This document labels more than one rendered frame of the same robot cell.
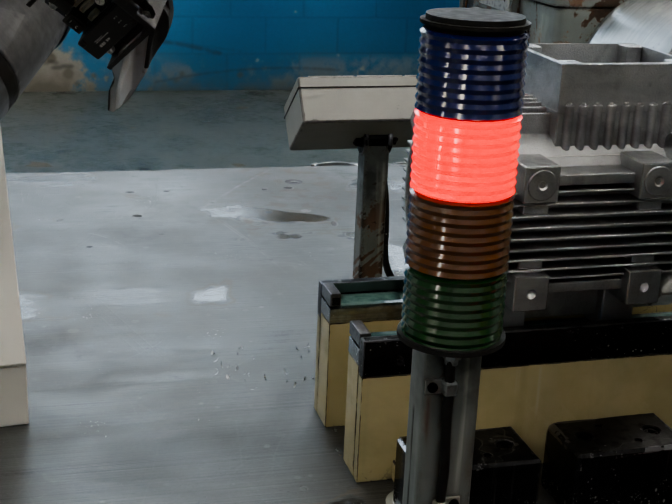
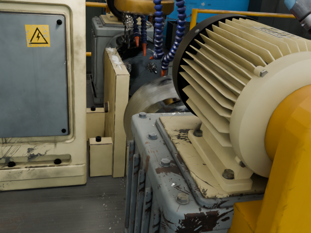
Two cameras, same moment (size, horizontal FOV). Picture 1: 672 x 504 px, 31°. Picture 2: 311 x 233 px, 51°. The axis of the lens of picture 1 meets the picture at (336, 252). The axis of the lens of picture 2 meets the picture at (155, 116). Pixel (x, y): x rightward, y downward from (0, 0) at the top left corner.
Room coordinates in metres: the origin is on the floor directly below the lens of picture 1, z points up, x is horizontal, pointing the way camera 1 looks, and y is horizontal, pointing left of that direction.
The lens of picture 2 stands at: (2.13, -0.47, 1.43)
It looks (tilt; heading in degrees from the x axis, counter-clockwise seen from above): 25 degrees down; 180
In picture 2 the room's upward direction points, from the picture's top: 5 degrees clockwise
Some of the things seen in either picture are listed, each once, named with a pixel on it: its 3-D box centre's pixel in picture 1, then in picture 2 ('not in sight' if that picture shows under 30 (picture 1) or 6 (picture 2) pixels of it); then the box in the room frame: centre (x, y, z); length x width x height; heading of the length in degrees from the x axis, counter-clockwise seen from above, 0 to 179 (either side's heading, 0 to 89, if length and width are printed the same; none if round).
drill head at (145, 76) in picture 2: not in sight; (133, 62); (0.77, -0.60, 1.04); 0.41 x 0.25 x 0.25; 16
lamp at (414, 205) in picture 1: (459, 226); not in sight; (0.65, -0.07, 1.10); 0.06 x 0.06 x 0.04
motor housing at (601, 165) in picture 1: (543, 202); not in sight; (1.00, -0.18, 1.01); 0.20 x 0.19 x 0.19; 106
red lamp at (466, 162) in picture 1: (465, 150); not in sight; (0.65, -0.07, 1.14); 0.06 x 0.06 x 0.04
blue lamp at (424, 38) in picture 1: (471, 70); not in sight; (0.65, -0.07, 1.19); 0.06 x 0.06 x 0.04
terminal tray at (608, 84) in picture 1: (597, 95); not in sight; (1.01, -0.22, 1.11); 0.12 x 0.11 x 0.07; 106
